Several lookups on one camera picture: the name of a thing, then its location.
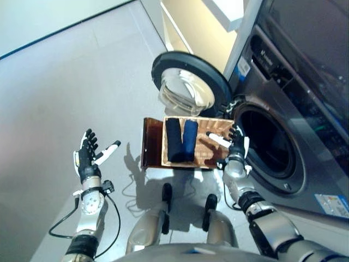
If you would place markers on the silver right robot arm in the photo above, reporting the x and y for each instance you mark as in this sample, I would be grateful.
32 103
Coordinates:
272 223

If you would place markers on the silver left robot leg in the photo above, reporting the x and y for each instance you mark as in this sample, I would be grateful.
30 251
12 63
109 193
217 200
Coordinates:
144 232

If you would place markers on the grey robot torso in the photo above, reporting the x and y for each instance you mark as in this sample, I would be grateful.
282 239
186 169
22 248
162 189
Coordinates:
188 255

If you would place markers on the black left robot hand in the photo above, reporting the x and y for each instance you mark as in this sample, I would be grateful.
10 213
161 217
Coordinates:
85 161

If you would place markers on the blue white energy label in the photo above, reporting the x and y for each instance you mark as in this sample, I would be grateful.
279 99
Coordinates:
332 206

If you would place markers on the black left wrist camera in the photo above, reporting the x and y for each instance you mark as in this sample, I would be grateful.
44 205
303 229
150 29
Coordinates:
107 187

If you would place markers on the silver robot leg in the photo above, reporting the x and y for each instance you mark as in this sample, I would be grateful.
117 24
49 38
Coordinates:
144 232
221 226

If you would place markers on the white counter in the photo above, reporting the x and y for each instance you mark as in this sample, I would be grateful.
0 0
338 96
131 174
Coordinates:
196 24

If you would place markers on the black rolled garment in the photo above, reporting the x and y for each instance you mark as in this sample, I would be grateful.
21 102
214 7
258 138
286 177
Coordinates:
174 139

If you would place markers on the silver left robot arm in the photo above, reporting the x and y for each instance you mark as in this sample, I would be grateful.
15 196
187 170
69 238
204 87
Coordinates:
91 207

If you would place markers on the blue garment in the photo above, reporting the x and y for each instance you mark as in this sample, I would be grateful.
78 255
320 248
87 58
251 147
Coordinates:
189 139

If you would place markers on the grey stacked dryer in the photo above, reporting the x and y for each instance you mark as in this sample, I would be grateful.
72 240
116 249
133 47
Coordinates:
313 27

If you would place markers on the silver right robot leg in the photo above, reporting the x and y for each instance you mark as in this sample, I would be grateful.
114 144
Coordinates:
221 226

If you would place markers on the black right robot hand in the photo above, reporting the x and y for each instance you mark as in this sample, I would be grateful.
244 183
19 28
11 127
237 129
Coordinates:
238 146

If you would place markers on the grey front-load washing machine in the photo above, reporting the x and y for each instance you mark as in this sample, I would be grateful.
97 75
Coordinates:
305 136

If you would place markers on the rectangular wicker laundry basket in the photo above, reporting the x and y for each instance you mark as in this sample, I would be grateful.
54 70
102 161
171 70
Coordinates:
212 125

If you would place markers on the round black washer door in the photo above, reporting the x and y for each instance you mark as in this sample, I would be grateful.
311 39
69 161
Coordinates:
174 60

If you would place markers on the blue white rectangular sticker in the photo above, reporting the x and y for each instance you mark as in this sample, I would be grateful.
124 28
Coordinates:
242 70

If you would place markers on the brown translucent stool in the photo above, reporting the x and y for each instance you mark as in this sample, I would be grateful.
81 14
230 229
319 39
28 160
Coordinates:
152 144

